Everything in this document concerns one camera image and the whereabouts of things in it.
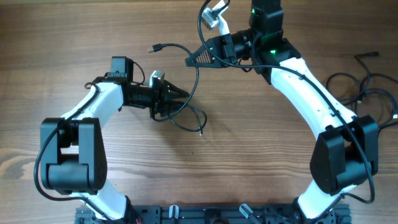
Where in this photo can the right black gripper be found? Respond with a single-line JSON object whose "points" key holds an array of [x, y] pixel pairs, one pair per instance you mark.
{"points": [[222, 51]]}

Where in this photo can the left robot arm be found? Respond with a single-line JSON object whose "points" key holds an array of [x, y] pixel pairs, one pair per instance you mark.
{"points": [[72, 165]]}

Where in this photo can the white rail clip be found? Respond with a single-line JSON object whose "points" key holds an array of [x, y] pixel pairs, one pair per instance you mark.
{"points": [[174, 212], [246, 211]]}

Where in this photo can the right white rail clip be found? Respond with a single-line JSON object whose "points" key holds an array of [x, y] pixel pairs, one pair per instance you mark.
{"points": [[246, 211]]}

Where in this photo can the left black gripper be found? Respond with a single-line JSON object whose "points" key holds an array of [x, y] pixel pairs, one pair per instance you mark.
{"points": [[160, 89]]}

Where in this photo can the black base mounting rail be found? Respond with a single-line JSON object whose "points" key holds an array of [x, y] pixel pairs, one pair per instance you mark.
{"points": [[217, 214]]}

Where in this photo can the left white rail clip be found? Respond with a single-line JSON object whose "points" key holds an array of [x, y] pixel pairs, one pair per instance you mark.
{"points": [[174, 212]]}

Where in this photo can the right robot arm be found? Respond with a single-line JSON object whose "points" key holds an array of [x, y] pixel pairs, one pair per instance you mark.
{"points": [[346, 149]]}

